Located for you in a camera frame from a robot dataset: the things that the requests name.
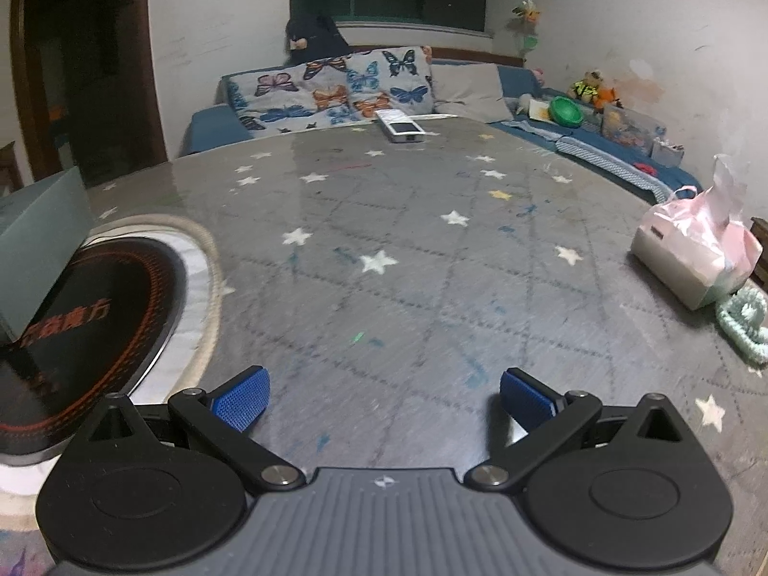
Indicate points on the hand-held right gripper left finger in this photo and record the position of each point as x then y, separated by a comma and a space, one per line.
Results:
243, 399

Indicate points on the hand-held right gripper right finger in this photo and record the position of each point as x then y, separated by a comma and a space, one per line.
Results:
525, 396

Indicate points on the large grey cardboard box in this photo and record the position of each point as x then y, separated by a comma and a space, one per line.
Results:
36, 234

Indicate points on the grey quilted star-patterned desktop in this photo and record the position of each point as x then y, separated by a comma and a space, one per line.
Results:
420, 282

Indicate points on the round black induction cooker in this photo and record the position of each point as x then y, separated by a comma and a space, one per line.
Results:
90, 324

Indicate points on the tissue pack in pink bag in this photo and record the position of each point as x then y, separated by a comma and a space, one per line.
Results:
678, 246

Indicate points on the mint green knitted toy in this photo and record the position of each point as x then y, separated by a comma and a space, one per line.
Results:
744, 318

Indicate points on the blue dotted sofa throw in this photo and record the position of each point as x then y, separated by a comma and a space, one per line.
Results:
612, 162

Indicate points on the blue sofa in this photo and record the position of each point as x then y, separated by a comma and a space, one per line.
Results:
204, 132

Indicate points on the dark wooden stool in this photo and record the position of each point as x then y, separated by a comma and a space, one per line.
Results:
761, 252

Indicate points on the small clear box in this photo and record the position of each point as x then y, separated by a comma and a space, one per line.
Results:
669, 153

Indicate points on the paper drawing sheet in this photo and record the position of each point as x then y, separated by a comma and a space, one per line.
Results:
540, 111

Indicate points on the clear cartoon storage box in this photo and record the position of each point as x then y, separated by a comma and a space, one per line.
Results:
633, 129

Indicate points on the green plastic bowl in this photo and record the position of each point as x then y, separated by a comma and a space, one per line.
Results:
567, 111

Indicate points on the white plush toy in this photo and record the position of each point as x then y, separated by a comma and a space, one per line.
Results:
524, 104

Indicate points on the white handheld device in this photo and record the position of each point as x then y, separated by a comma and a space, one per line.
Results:
402, 128

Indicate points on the butterfly print cushion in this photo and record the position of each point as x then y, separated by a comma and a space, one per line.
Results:
282, 96
390, 78

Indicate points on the orange plush toy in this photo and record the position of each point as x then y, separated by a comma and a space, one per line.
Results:
609, 97

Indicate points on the grey pillow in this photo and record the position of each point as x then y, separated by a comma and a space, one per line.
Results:
468, 90

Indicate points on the teddy bear in yellow vest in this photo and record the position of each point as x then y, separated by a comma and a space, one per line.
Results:
585, 87

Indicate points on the pink plush toy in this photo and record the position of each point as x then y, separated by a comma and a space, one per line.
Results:
538, 75

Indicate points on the dark bag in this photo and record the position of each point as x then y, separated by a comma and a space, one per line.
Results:
318, 36

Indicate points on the flower pinwheel toy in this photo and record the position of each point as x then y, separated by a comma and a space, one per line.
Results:
527, 12

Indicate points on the wooden door frame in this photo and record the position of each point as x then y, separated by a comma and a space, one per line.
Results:
144, 102

